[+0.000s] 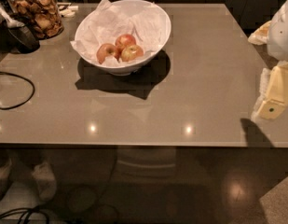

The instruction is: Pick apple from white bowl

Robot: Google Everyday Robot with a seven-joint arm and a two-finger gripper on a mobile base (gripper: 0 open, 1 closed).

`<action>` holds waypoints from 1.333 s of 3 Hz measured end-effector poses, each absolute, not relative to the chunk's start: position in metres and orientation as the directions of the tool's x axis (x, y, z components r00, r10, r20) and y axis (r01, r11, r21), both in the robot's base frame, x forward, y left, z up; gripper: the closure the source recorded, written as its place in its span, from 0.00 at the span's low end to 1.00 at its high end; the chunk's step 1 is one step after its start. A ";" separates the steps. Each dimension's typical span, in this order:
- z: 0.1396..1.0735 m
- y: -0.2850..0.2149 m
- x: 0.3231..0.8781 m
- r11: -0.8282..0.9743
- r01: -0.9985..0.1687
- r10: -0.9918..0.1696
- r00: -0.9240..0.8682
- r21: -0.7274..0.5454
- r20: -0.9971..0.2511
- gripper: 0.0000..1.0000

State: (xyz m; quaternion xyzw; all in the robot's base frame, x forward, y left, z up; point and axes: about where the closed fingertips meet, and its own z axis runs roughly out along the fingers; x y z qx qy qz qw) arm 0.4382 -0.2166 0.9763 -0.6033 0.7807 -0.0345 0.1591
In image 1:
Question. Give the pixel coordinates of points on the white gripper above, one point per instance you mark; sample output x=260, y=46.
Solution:
x=281, y=34

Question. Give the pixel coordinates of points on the red apple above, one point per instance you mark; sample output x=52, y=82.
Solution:
x=124, y=41
x=131, y=52
x=106, y=50

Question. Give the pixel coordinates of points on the white ceramic bowl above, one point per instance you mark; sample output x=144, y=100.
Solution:
x=128, y=68

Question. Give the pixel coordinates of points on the white small items behind jar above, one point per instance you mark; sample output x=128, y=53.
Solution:
x=67, y=11

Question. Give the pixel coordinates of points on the glass jar of dried chips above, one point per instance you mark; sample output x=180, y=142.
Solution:
x=42, y=15

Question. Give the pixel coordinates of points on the black round appliance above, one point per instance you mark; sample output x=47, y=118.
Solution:
x=24, y=39

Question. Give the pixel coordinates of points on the right white shoe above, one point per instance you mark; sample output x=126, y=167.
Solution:
x=45, y=181

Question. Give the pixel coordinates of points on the white shoe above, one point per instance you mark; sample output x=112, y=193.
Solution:
x=45, y=181
x=4, y=177

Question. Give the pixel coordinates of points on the left white shoe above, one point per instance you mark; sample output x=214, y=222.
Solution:
x=4, y=177

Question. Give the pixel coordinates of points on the white spoon handle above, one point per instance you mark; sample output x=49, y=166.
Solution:
x=11, y=23

